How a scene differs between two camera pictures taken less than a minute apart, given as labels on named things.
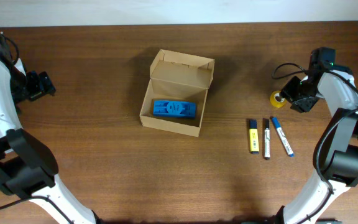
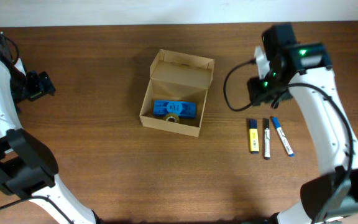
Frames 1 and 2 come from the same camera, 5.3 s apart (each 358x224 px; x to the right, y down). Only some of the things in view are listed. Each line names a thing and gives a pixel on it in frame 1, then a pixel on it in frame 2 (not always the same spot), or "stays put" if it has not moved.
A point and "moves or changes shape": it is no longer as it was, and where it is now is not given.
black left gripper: [40, 88] stays put
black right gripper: [286, 91] → [257, 96]
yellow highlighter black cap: [254, 137] stays put
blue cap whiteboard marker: [275, 121] stays put
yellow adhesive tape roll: [276, 103] moves or changes shape
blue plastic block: [181, 109] stays put
